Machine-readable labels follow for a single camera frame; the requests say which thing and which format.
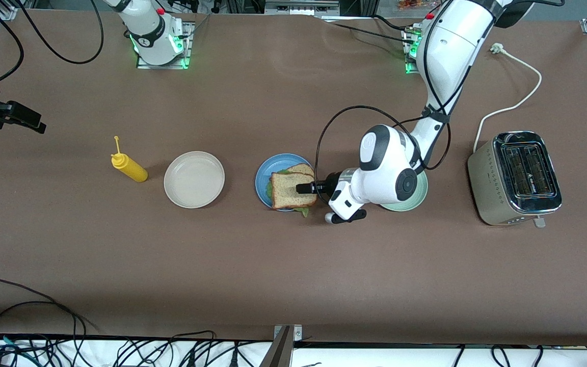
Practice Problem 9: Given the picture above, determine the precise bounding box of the brown bread slice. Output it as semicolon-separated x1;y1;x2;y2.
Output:
271;172;319;210
286;163;316;179

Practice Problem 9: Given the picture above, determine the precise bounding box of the green lettuce leaf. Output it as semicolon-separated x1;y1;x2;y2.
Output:
265;168;310;218

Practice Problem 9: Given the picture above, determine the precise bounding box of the yellow squeeze bottle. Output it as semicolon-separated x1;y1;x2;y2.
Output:
111;135;149;183

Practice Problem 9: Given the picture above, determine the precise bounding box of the blue plate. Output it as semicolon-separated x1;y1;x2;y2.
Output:
255;153;314;211

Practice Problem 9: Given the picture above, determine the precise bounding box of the light green plate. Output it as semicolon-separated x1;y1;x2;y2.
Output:
379;171;429;212

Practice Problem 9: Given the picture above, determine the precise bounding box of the beige white plate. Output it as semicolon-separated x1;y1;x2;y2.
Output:
164;151;225;209

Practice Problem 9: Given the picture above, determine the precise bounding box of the silver beige toaster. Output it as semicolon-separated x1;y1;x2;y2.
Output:
467;131;563;228

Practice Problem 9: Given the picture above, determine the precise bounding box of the dark metal beam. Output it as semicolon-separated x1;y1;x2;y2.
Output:
259;326;294;367

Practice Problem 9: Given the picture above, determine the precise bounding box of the grey metal box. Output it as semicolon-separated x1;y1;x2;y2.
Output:
264;0;341;16

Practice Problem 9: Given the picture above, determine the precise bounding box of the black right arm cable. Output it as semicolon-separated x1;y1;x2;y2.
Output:
0;0;104;97

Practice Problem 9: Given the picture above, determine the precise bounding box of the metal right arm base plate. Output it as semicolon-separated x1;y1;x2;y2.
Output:
136;20;193;70

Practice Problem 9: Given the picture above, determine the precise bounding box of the small metal table bracket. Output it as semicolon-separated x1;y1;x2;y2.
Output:
273;325;303;341

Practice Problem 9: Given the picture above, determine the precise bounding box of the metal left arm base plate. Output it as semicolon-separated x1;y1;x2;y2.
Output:
403;28;421;74

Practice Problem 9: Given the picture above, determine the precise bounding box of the black floor cable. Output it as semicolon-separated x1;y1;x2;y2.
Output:
0;301;88;367
0;278;98;329
451;344;544;367
115;330;253;367

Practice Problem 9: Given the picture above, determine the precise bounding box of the thin black base cable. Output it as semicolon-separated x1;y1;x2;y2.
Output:
184;13;211;40

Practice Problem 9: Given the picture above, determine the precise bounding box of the white toaster power cord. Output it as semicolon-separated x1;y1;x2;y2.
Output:
473;43;543;153

